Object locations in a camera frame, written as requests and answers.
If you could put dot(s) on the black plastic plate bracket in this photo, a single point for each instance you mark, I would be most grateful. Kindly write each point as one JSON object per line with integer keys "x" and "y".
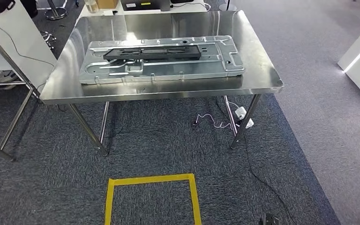
{"x": 152, "y": 53}

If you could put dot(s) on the stainless steel workbench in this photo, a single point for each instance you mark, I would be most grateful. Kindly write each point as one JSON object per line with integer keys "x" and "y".
{"x": 260, "y": 62}

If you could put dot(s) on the white power strip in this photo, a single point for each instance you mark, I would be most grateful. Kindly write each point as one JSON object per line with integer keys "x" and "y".
{"x": 241, "y": 112}

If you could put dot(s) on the grey stamped metal panel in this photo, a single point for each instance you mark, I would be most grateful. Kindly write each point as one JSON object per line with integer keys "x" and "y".
{"x": 223, "y": 68}

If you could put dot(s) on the white desk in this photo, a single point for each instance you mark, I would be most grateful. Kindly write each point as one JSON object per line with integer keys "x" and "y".
{"x": 183, "y": 7}

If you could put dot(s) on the grey laptop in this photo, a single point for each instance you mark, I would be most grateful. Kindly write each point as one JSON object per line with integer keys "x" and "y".
{"x": 155, "y": 5}

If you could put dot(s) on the black padded case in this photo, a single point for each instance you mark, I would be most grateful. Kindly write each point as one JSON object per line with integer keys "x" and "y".
{"x": 183, "y": 1}

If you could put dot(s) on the white charger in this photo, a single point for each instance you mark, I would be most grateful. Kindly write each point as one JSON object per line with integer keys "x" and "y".
{"x": 108, "y": 12}

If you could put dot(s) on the brown cardboard box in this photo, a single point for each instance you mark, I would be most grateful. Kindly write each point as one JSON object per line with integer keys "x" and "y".
{"x": 107, "y": 3}

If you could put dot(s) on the clear plastic bottle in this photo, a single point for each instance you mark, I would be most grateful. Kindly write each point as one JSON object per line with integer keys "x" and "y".
{"x": 91, "y": 6}

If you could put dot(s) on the chrome chair base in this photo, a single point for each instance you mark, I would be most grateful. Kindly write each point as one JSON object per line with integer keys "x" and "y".
{"x": 55, "y": 14}

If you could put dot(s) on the white sneakers pair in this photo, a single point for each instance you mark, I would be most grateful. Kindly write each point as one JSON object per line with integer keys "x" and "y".
{"x": 7, "y": 77}

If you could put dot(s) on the person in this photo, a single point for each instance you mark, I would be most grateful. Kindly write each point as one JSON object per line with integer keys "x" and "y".
{"x": 29, "y": 7}

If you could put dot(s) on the grey stanchion post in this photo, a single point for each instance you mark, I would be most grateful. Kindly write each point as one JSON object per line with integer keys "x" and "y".
{"x": 228, "y": 6}

